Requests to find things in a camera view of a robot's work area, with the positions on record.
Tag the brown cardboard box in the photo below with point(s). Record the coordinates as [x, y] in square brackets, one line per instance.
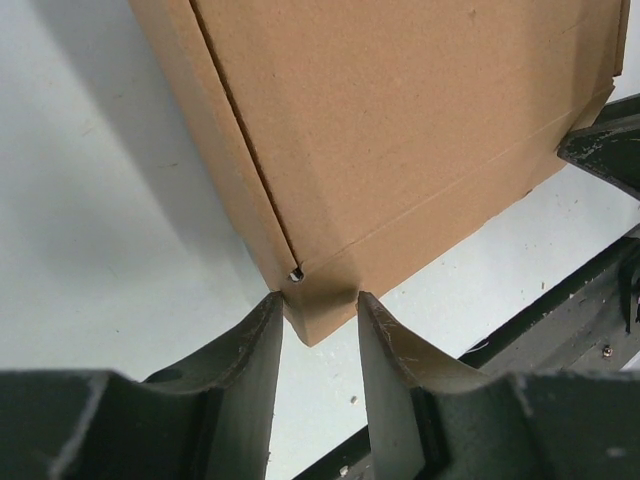
[353, 142]

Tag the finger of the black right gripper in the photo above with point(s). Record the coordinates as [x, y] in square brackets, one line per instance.
[608, 149]

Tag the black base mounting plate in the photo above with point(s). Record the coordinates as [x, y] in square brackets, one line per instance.
[589, 322]

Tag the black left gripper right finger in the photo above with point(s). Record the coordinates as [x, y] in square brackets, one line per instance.
[430, 416]

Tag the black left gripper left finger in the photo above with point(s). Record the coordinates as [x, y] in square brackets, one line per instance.
[207, 416]

